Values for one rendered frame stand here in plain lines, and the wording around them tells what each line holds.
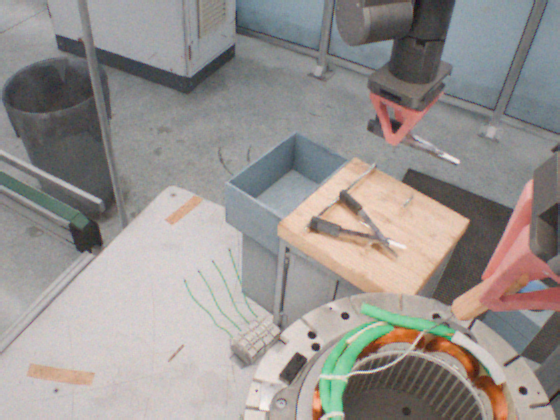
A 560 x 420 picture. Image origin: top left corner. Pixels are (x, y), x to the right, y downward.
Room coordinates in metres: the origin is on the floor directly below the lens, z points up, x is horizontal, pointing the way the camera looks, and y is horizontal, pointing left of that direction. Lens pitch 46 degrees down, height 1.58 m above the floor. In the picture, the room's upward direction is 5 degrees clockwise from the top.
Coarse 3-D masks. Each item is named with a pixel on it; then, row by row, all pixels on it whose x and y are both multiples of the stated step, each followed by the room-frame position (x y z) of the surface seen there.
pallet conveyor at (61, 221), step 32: (0, 192) 0.81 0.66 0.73; (32, 192) 0.79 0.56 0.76; (64, 192) 0.79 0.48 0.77; (32, 224) 0.77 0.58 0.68; (64, 224) 0.71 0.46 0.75; (96, 224) 0.73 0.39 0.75; (96, 256) 0.70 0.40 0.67; (64, 288) 0.59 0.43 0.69; (32, 320) 0.51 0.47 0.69; (0, 352) 0.43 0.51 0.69
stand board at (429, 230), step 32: (352, 160) 0.63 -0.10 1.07; (320, 192) 0.55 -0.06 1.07; (352, 192) 0.55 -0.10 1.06; (384, 192) 0.56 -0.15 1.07; (416, 192) 0.57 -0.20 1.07; (288, 224) 0.48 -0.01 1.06; (352, 224) 0.49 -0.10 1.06; (384, 224) 0.50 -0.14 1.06; (416, 224) 0.50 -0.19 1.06; (448, 224) 0.51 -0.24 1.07; (320, 256) 0.44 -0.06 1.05; (352, 256) 0.43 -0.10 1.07; (384, 256) 0.44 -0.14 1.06; (416, 256) 0.44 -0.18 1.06; (384, 288) 0.39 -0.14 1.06; (416, 288) 0.39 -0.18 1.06
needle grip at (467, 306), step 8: (488, 280) 0.21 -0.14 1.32; (520, 280) 0.20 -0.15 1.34; (480, 288) 0.21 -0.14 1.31; (512, 288) 0.20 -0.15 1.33; (520, 288) 0.20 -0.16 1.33; (464, 296) 0.21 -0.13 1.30; (472, 296) 0.21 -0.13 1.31; (456, 304) 0.21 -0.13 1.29; (464, 304) 0.21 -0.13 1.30; (472, 304) 0.20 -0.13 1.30; (480, 304) 0.20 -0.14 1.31; (456, 312) 0.21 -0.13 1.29; (464, 312) 0.20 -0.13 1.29; (472, 312) 0.20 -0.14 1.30; (480, 312) 0.20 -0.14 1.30; (464, 320) 0.20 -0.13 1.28
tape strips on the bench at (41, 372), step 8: (192, 200) 0.79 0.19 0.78; (200, 200) 0.79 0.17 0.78; (184, 208) 0.76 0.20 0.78; (192, 208) 0.77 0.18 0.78; (176, 216) 0.74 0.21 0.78; (184, 216) 0.74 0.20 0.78; (32, 368) 0.36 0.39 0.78; (40, 368) 0.37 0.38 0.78; (48, 368) 0.37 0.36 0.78; (56, 368) 0.37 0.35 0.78; (32, 376) 0.35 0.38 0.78; (40, 376) 0.35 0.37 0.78; (48, 376) 0.35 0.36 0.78; (56, 376) 0.36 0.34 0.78; (64, 376) 0.36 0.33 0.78; (72, 376) 0.36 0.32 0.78; (80, 376) 0.36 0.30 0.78; (88, 376) 0.36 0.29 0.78; (80, 384) 0.35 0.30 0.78; (88, 384) 0.35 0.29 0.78
